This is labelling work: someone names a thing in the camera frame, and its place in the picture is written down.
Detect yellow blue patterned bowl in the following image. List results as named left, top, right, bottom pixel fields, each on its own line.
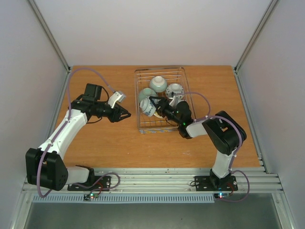
left=153, top=112, right=163, bottom=119

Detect blue floral white bowl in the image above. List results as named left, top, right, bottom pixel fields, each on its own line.
left=140, top=97, right=156, bottom=117

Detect pale green bowl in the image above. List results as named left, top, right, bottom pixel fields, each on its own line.
left=149, top=76, right=167, bottom=93

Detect pink patterned bowl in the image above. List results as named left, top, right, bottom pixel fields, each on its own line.
left=165, top=83, right=184, bottom=99

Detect green ring patterned bowl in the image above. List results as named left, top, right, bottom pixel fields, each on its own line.
left=138, top=88, right=157, bottom=103

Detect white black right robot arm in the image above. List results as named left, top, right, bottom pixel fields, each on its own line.
left=148, top=96, right=247, bottom=190

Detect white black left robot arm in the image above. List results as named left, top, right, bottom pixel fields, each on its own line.
left=25, top=83, right=131, bottom=193

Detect left controller board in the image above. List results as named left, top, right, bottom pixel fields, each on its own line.
left=83, top=193, right=99, bottom=201

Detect controller board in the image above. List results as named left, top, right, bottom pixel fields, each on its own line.
left=214, top=192, right=232, bottom=199
left=83, top=193, right=99, bottom=201

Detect right controller board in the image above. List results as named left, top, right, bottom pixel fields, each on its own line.
left=214, top=192, right=232, bottom=199

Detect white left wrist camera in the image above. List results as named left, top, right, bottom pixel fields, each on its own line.
left=107, top=91, right=126, bottom=109

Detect metal wire dish rack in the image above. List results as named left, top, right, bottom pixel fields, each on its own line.
left=134, top=66, right=190, bottom=134

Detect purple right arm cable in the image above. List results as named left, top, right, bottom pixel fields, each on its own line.
left=173, top=92, right=251, bottom=203

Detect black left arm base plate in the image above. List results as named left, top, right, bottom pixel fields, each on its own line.
left=67, top=176, right=111, bottom=191

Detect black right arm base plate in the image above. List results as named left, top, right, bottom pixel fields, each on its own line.
left=193, top=176, right=238, bottom=191

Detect grey slotted cable duct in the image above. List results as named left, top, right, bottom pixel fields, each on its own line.
left=32, top=193, right=214, bottom=204

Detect aluminium frame rails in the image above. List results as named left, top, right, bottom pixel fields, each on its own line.
left=9, top=0, right=305, bottom=229

